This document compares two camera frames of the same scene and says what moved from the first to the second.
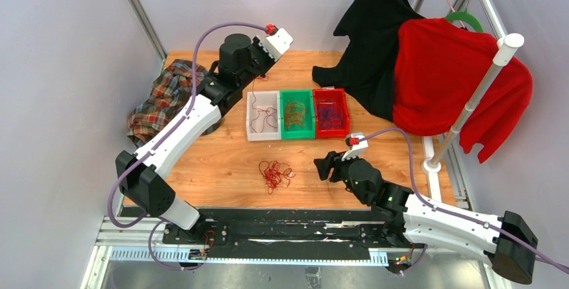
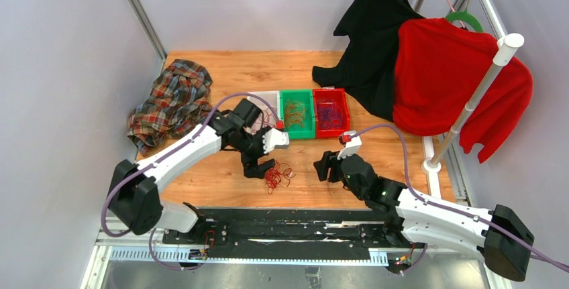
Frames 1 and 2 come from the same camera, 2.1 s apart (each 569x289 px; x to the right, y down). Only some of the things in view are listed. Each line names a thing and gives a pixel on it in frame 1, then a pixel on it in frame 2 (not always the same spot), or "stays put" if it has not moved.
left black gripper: [256, 46] → [252, 169]
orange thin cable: [294, 113] stays put
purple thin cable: [330, 115] stays put
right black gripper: [325, 165] stays put
